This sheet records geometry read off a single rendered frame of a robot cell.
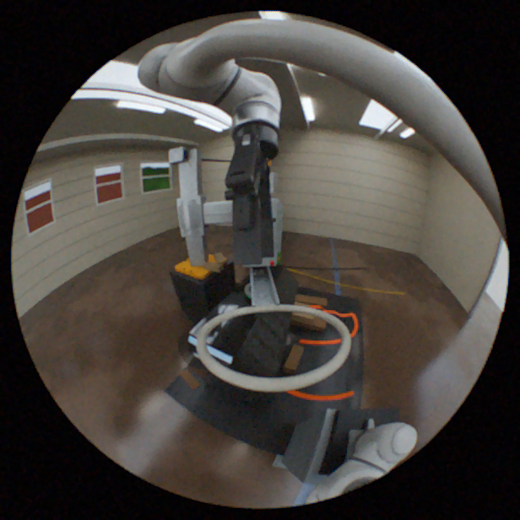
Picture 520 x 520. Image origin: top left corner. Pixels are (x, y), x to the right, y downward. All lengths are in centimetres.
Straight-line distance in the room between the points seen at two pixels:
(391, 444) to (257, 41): 76
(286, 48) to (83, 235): 648
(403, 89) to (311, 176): 568
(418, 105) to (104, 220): 670
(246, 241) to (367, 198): 589
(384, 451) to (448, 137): 64
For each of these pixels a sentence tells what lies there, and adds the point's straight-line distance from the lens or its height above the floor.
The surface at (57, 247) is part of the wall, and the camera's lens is 650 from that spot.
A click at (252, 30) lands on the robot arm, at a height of 176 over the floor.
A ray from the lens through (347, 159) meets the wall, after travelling 596.
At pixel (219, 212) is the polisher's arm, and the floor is 138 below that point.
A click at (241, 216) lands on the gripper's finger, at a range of 16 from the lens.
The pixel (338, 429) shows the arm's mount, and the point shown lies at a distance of 81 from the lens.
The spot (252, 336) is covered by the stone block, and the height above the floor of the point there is 80.
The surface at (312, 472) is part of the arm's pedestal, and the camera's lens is 85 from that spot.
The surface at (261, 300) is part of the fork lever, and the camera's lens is 80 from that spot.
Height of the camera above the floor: 160
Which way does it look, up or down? 26 degrees down
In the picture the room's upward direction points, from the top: straight up
